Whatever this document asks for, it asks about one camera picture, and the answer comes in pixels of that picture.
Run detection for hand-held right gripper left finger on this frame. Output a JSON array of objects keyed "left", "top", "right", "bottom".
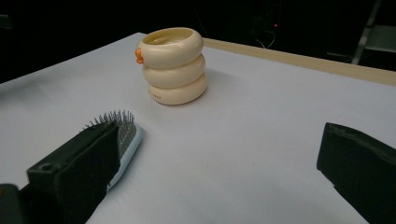
[{"left": 18, "top": 120, "right": 121, "bottom": 224}]

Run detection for light blue hairbrush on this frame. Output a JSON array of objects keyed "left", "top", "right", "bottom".
[{"left": 82, "top": 109, "right": 144, "bottom": 190}]

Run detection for white metal desk frame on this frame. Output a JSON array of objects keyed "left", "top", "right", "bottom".
[{"left": 326, "top": 0, "right": 396, "bottom": 66}]

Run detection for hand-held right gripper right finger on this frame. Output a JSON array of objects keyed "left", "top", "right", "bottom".
[{"left": 316, "top": 121, "right": 396, "bottom": 224}]

